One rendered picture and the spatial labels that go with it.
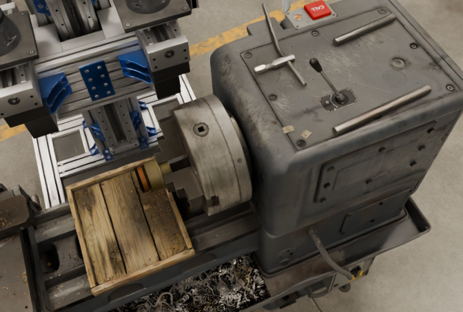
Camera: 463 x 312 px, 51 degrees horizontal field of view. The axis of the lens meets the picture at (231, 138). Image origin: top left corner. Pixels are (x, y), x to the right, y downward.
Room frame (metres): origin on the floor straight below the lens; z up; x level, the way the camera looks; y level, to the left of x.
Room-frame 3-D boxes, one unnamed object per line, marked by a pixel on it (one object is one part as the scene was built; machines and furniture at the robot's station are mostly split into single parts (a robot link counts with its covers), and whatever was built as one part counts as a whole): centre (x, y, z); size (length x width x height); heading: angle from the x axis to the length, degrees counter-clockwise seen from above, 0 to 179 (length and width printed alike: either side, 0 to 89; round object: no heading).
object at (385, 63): (0.89, -0.30, 1.06); 0.59 x 0.48 x 0.39; 110
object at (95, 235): (0.64, 0.32, 0.89); 0.36 x 0.30 x 0.04; 20
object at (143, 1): (1.31, 0.25, 1.21); 0.15 x 0.15 x 0.10
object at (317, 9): (1.10, -0.27, 1.26); 0.06 x 0.06 x 0.02; 20
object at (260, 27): (1.04, -0.11, 1.24); 0.09 x 0.08 x 0.03; 110
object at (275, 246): (0.89, -0.29, 0.43); 0.60 x 0.48 x 0.86; 110
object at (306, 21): (1.09, -0.25, 1.23); 0.13 x 0.08 x 0.05; 110
